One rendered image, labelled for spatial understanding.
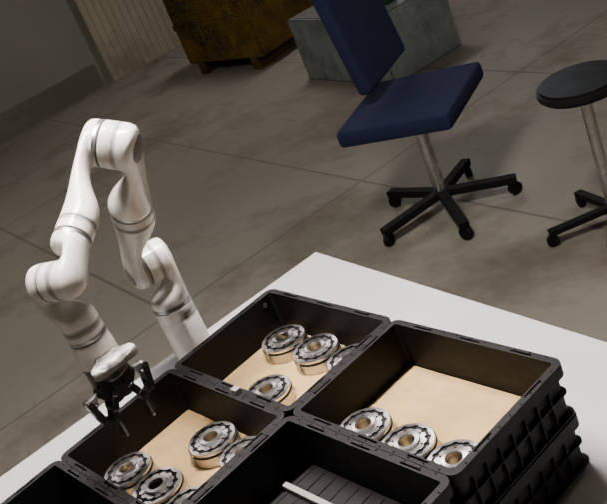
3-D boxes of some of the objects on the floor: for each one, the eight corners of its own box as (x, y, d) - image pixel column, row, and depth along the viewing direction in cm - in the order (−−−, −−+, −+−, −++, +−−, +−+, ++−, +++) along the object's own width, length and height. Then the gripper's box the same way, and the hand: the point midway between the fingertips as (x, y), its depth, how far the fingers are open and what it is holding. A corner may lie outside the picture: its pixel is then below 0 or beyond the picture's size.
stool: (719, 199, 361) (688, 45, 335) (637, 270, 342) (597, 113, 315) (607, 181, 403) (571, 43, 376) (528, 243, 383) (485, 103, 357)
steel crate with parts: (266, 28, 844) (237, -46, 815) (339, 26, 762) (308, -56, 734) (186, 75, 807) (152, -1, 779) (253, 78, 725) (217, -6, 697)
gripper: (122, 327, 182) (160, 394, 189) (56, 376, 175) (98, 444, 182) (142, 335, 176) (180, 404, 183) (74, 386, 169) (117, 456, 176)
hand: (135, 418), depth 182 cm, fingers open, 5 cm apart
